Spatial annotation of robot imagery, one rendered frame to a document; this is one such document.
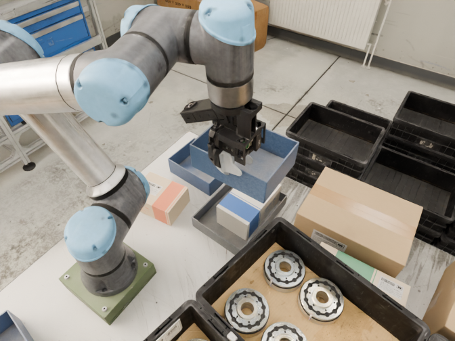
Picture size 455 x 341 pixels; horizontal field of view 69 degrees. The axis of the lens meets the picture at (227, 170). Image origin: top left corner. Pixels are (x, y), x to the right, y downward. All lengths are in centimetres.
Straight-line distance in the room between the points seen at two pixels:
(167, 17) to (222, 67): 10
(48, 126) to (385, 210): 90
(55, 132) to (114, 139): 179
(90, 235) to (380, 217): 77
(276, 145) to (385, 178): 112
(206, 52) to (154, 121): 221
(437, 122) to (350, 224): 126
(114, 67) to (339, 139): 151
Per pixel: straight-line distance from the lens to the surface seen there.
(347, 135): 186
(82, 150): 83
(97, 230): 83
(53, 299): 112
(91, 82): 40
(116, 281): 96
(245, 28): 47
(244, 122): 56
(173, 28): 50
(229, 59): 49
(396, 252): 99
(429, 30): 340
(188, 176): 122
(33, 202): 238
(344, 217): 101
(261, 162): 80
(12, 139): 247
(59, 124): 81
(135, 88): 41
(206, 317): 75
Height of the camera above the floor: 164
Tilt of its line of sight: 47 degrees down
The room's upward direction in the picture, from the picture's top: straight up
